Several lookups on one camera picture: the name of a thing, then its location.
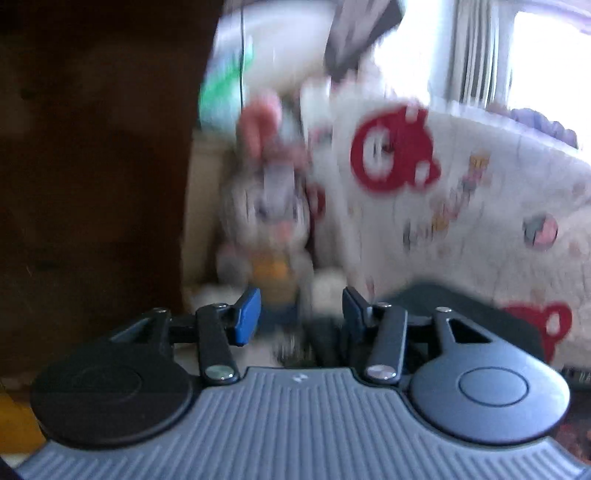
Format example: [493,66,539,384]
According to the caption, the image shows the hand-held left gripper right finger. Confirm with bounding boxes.
[341,286,494,385]

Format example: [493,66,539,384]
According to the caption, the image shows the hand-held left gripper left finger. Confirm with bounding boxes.
[110,286,262,385]

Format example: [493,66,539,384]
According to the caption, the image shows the dark green frayed trousers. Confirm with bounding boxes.
[379,279,546,371]

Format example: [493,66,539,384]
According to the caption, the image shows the grey plush rabbit toy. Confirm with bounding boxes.
[217,90,324,334]

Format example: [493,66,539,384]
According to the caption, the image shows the white red bear quilt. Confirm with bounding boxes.
[300,83,591,366]

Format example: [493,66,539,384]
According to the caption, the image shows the brown wooden drawer cabinet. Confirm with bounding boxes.
[0,0,228,385]

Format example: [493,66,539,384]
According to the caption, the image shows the green plastic bag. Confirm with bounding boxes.
[198,41,256,136]

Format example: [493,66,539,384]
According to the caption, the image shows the yellow object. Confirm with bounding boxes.
[0,390,45,456]

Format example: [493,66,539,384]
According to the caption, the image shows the dark cloth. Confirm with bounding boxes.
[323,0,408,82]

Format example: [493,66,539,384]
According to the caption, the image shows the pale window curtain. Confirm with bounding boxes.
[428,0,514,108]

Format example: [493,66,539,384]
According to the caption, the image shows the bright window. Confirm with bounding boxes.
[369,0,591,121]

